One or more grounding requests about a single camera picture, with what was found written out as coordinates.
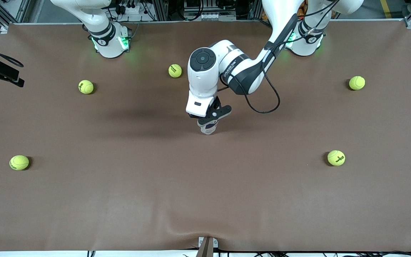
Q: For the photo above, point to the yellow-green tennis ball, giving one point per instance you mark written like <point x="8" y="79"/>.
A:
<point x="336" y="157"/>
<point x="86" y="86"/>
<point x="175" y="70"/>
<point x="356" y="82"/>
<point x="19" y="162"/>

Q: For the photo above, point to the white and navy tennis can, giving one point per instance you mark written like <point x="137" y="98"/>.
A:
<point x="209" y="130"/>

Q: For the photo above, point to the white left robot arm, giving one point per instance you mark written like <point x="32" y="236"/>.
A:
<point x="202" y="78"/>

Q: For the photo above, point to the brown table mat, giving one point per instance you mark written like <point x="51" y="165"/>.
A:
<point x="120" y="200"/>

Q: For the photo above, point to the metal bracket with post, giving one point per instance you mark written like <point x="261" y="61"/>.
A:
<point x="206" y="250"/>

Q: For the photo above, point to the white power strip with plugs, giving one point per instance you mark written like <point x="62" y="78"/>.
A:
<point x="132" y="9"/>

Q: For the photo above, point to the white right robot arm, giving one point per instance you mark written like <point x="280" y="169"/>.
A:
<point x="107" y="46"/>

